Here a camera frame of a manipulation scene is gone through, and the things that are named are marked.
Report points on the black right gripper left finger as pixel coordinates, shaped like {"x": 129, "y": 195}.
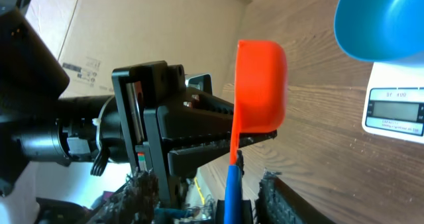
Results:
{"x": 133, "y": 203}

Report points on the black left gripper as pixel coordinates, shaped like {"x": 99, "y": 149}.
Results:
{"x": 153, "y": 102}

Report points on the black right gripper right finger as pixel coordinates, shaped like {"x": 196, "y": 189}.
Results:
{"x": 278, "y": 203}

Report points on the red measuring scoop blue handle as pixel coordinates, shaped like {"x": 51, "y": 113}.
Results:
{"x": 261, "y": 78}

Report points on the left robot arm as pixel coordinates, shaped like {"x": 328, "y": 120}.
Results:
{"x": 38, "y": 124}

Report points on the white digital kitchen scale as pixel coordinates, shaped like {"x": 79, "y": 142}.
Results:
{"x": 394, "y": 99}

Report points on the blue bowl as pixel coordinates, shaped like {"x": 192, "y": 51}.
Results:
{"x": 380, "y": 30}

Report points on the cardboard box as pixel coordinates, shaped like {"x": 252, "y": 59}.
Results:
{"x": 90, "y": 38}

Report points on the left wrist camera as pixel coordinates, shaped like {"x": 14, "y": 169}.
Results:
{"x": 199, "y": 81}

